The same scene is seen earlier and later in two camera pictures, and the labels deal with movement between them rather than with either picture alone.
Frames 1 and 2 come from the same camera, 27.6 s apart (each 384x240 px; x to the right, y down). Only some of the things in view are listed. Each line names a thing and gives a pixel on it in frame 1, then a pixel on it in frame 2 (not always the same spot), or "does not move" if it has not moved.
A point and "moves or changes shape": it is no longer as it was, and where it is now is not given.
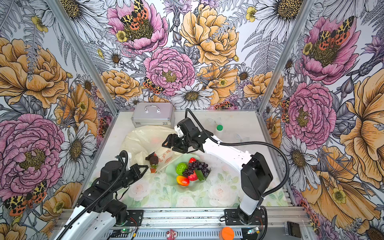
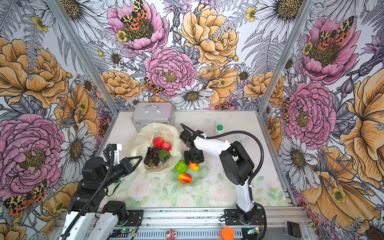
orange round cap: [226, 233] does not move
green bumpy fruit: [180, 167] does not move
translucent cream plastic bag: [141, 141] moves or changes shape
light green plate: [171, 175] → [197, 175]
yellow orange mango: [182, 180] does not move
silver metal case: [153, 113] does not move
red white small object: [171, 234] does not move
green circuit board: [255, 230] does not move
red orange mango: [193, 177] → [194, 166]
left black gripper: [135, 169] → [127, 165]
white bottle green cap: [219, 128] does not move
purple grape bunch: [196, 165] → [153, 155]
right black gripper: [173, 141] → [187, 157]
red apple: [192, 159] moves or changes shape
